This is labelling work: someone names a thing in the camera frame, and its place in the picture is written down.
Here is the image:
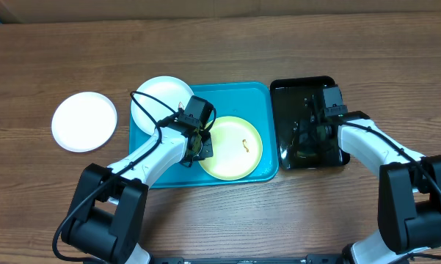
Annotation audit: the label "yellow green sponge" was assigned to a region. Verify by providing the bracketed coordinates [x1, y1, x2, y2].
[294, 148, 316, 159]

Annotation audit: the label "yellow plate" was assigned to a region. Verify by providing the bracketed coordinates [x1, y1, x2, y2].
[200, 116, 263, 181]

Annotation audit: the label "white plate with stain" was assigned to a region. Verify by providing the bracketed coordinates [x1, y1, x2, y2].
[51, 92, 117, 153]

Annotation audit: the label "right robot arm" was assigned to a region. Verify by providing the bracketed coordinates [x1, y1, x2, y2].
[298, 95, 441, 263]

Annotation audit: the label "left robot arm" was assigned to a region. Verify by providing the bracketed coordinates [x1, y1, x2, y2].
[52, 121, 213, 263]

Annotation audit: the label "black water tray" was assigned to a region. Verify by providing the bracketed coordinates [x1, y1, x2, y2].
[270, 76, 350, 170]

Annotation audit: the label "teal serving tray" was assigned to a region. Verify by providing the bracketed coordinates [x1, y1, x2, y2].
[129, 82, 279, 188]

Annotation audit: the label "white plate upper left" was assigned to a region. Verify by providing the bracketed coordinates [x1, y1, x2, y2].
[134, 76, 194, 122]

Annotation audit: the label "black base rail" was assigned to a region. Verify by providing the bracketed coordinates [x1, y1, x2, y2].
[149, 254, 351, 264]

